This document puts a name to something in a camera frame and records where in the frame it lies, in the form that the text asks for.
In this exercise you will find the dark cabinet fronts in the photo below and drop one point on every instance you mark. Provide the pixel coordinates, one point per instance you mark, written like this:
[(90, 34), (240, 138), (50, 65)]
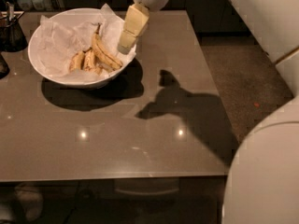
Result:
[(207, 16)]

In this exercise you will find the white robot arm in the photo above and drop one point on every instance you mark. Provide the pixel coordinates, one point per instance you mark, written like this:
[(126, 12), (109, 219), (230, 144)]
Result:
[(263, 181)]

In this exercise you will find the white paper liner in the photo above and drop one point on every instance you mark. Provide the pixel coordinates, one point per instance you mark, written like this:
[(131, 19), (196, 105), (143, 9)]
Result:
[(59, 44)]

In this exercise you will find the small banana left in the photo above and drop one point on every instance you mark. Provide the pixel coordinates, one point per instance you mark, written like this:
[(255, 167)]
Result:
[(77, 61)]

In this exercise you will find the small banana middle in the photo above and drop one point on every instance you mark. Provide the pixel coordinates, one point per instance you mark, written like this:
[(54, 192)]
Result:
[(89, 61)]

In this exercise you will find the black mesh utensil holder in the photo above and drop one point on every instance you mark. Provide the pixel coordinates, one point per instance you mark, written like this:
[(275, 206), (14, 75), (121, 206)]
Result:
[(12, 38)]

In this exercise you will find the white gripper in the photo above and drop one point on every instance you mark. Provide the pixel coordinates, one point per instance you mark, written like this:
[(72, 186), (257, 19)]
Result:
[(136, 17)]

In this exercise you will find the dark object at left edge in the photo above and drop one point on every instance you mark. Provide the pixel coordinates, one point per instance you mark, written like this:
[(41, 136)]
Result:
[(4, 69)]

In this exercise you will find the white bowl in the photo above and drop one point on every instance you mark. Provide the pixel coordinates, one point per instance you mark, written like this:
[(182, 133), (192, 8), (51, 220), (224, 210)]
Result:
[(53, 75)]

